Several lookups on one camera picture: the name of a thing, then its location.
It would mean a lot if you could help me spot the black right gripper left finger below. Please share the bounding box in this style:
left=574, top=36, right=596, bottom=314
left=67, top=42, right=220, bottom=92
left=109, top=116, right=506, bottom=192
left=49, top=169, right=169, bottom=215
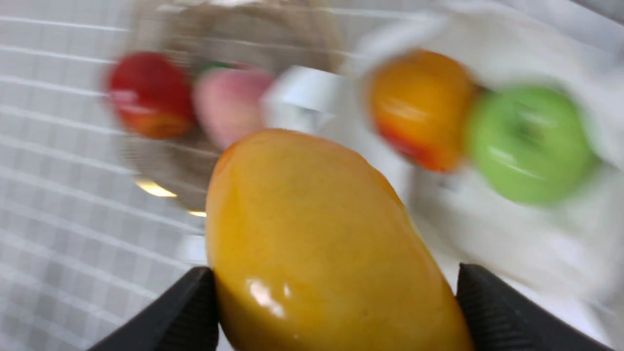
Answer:
left=90, top=267, right=219, bottom=351

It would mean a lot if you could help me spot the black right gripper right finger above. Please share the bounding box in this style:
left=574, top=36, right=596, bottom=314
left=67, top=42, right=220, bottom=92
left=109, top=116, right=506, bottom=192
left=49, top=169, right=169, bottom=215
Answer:
left=456, top=263, right=611, bottom=351

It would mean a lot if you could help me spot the yellow orange mango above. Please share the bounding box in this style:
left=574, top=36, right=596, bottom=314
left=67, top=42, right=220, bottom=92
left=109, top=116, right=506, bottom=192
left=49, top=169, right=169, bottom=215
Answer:
left=206, top=129, right=475, bottom=351

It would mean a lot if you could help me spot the white canvas tote bag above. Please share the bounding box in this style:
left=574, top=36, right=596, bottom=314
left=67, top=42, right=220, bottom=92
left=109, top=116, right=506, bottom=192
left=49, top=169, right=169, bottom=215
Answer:
left=267, top=0, right=623, bottom=351

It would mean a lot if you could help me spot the green apple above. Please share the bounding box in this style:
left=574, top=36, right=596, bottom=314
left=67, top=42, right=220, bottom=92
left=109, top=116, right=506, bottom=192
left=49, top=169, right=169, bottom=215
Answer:
left=465, top=86, right=599, bottom=206

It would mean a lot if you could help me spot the pink peach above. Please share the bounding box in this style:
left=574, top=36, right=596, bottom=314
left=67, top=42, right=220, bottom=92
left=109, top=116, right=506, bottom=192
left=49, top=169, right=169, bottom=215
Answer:
left=193, top=67, right=274, bottom=150

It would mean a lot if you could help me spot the red apple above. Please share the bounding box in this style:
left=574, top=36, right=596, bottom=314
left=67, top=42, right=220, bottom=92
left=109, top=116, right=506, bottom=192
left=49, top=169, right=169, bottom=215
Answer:
left=105, top=51, right=196, bottom=139

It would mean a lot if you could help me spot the orange red pear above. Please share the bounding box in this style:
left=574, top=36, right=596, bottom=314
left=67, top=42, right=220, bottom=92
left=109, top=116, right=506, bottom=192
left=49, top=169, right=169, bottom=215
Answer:
left=366, top=49, right=478, bottom=174

